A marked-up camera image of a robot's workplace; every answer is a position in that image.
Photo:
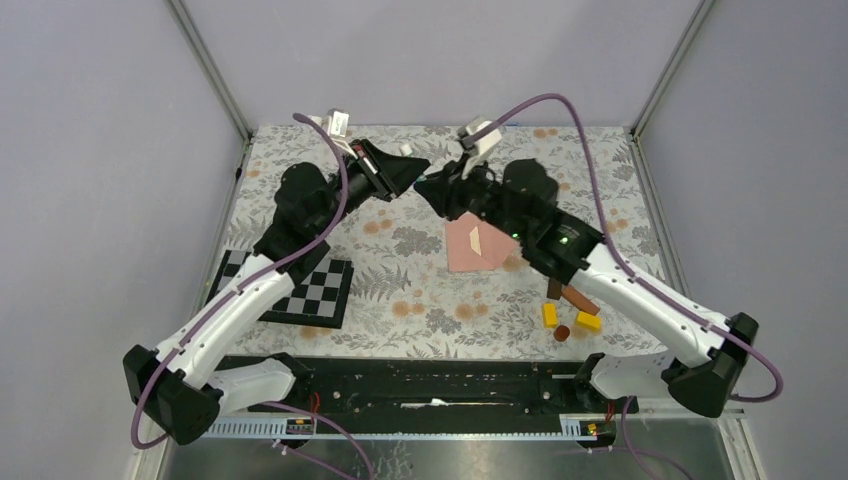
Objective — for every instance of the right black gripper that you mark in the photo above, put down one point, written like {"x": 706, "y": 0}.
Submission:
{"x": 444, "y": 189}

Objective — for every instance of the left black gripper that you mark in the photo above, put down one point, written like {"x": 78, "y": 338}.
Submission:
{"x": 388, "y": 174}

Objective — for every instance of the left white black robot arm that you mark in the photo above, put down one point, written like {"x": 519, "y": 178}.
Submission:
{"x": 177, "y": 388}

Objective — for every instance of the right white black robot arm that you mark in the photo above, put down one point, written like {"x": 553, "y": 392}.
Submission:
{"x": 705, "y": 350}

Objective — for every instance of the floral patterned table mat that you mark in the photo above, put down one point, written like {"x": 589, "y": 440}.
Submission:
{"x": 405, "y": 303}

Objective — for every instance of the dark brown wooden block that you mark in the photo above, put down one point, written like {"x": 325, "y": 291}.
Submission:
{"x": 554, "y": 289}

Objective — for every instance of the black grey checkerboard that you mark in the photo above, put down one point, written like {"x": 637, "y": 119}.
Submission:
{"x": 318, "y": 300}

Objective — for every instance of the yellow block near front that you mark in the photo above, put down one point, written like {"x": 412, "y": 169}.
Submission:
{"x": 549, "y": 316}

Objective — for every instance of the yellow block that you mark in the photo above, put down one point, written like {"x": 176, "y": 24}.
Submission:
{"x": 549, "y": 316}
{"x": 588, "y": 322}

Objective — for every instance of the reddish brown wooden block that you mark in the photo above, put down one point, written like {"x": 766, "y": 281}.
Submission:
{"x": 580, "y": 301}

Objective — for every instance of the small brown wooden cylinder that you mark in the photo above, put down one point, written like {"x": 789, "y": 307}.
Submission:
{"x": 561, "y": 333}

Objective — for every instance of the yellow block right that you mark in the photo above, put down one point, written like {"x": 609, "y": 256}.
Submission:
{"x": 588, "y": 322}

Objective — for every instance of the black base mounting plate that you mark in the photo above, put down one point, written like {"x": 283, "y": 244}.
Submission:
{"x": 451, "y": 397}

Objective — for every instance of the left aluminium frame post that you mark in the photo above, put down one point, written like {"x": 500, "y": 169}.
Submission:
{"x": 187, "y": 27}

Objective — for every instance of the aluminium frame post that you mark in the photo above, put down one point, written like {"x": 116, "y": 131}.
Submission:
{"x": 187, "y": 27}
{"x": 678, "y": 55}

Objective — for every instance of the white slotted cable duct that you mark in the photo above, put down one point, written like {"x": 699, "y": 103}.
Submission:
{"x": 298, "y": 429}

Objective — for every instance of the right aluminium frame post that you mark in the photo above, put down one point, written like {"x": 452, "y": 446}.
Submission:
{"x": 678, "y": 55}

